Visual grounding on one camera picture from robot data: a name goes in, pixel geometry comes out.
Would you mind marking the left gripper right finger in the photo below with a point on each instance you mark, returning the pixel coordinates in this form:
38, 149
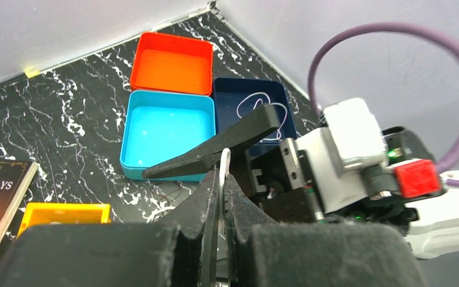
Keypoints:
263, 252

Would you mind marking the navy square tray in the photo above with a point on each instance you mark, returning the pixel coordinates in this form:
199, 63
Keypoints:
235, 98

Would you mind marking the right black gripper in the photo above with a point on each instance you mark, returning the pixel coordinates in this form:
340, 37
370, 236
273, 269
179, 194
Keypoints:
277, 187

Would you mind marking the yellow tape marker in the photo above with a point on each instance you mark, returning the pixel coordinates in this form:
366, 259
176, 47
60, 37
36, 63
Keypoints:
32, 73

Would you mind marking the orange square tray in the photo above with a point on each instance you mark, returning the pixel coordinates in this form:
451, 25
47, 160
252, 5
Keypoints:
165, 62

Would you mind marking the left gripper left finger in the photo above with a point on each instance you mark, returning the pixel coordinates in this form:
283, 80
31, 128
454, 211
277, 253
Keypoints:
178, 250

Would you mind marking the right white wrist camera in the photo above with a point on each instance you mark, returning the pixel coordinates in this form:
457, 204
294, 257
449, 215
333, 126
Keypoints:
350, 142

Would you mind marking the yellow plastic bin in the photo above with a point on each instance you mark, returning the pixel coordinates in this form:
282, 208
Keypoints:
64, 213

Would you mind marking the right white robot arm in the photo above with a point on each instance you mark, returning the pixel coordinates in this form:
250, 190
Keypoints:
406, 192

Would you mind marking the teal square tray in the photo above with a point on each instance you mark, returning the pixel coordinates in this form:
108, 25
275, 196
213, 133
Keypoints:
162, 125

